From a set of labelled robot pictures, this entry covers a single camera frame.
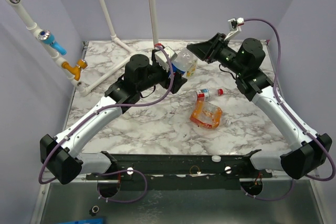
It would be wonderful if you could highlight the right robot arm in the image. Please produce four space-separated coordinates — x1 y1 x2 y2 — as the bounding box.
187 33 332 179

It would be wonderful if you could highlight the small bottle red label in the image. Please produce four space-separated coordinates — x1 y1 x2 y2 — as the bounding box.
195 89 211 101

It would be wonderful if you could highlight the clear bottle yellow label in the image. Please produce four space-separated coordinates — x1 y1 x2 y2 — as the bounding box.
185 58 198 79

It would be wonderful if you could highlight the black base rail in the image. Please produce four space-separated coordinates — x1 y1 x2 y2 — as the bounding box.
86 152 272 190

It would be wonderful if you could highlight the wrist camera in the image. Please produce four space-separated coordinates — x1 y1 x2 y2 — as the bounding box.
154 46 177 72
224 17 245 41

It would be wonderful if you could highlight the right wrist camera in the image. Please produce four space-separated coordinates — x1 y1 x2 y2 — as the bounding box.
224 17 245 41

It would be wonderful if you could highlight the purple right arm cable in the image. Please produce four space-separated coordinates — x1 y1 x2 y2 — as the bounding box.
240 18 336 201

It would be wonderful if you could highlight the red bottle cap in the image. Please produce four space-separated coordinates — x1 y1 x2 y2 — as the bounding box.
216 89 224 96

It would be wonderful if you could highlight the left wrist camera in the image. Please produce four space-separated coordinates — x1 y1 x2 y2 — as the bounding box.
154 46 177 72

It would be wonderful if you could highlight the clear bottle blue label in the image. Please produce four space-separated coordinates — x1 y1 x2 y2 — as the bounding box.
172 48 196 75

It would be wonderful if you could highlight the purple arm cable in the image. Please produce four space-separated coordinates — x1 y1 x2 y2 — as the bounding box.
240 18 336 201
38 42 174 204

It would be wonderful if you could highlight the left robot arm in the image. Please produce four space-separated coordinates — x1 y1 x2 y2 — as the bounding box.
38 50 189 185

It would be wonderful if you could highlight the white cap on table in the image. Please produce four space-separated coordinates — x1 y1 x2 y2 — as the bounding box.
211 155 221 163

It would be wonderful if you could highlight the white PVC pipe frame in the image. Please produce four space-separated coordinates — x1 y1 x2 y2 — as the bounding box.
0 0 169 97

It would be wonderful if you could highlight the yellow plastic faucet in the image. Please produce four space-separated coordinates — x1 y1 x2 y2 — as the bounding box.
61 59 88 81

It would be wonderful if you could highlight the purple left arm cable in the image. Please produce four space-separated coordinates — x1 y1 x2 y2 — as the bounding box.
38 42 174 204

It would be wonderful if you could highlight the crushed bottle orange label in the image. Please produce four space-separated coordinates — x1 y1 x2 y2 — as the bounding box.
190 101 223 129

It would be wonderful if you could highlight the blue object at edge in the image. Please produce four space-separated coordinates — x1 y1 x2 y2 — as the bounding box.
58 218 105 224

